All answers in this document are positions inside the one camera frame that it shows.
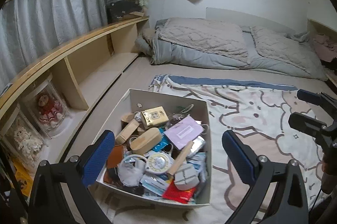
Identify long wooden block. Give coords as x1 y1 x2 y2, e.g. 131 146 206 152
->
167 141 193 177

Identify grey ribbed block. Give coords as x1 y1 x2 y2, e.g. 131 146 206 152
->
174 164 199 191

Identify grey quilted duvet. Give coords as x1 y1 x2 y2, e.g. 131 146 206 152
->
135 18 327 81

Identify black bag on shelf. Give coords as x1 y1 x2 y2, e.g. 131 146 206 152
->
106 0 142 24

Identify purple paper envelope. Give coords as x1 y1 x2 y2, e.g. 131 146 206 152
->
164 116 204 150

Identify white doll in clear box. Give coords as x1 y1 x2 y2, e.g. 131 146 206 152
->
1 104 49 174

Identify white cable tie loop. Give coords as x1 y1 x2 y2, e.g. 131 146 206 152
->
181 104 194 113

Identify red snack packet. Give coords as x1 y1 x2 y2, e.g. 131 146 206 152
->
162 181 196 204

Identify white headboard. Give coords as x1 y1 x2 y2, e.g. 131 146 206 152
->
206 7 295 34

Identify grey curtain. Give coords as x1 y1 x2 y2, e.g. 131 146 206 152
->
1 0 111 89

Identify wooden bedside shelf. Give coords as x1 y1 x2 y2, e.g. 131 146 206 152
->
1 16 148 120

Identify person's right hand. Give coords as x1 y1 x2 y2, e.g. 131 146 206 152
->
321 154 336 194

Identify pink clothes pile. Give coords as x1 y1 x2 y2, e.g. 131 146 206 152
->
313 34 336 62

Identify cartoon bear blanket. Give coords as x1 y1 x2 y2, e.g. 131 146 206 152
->
108 76 328 223

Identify yellow tissue pack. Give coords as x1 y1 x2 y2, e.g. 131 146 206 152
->
140 106 169 129

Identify white shoe box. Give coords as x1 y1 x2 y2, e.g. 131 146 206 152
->
96 89 212 208

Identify oval wooden block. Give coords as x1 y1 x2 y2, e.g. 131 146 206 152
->
115 119 139 145
130 128 162 155

